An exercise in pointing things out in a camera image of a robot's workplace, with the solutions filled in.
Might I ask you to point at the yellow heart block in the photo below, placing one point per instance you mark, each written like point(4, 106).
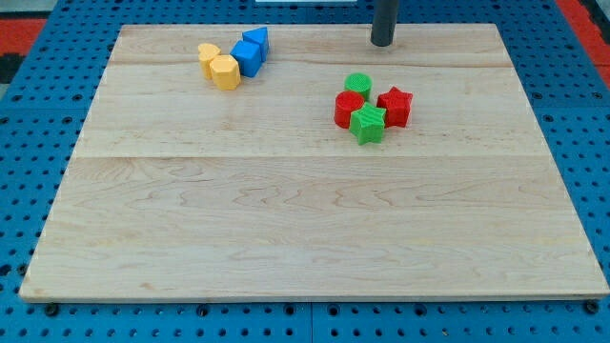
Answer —
point(206, 54)

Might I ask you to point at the green star block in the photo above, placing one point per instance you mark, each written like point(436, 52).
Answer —
point(367, 124)

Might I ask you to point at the red cylinder block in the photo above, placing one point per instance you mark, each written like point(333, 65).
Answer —
point(345, 103)

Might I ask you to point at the green cylinder block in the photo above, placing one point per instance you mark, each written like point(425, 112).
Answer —
point(359, 82)

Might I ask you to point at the red star block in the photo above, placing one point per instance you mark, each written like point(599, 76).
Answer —
point(397, 104)

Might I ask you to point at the light wooden board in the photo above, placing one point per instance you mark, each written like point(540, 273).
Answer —
point(179, 192)

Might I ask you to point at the yellow hexagon block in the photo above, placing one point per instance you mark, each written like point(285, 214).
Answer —
point(225, 72)

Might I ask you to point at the blue cube block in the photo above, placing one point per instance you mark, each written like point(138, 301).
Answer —
point(248, 57)

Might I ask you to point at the blue triangle block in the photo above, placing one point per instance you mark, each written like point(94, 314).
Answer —
point(259, 36)

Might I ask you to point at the dark grey cylindrical pointer rod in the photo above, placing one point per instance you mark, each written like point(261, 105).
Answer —
point(384, 22)

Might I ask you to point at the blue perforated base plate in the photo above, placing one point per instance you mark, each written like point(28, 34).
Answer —
point(46, 104)

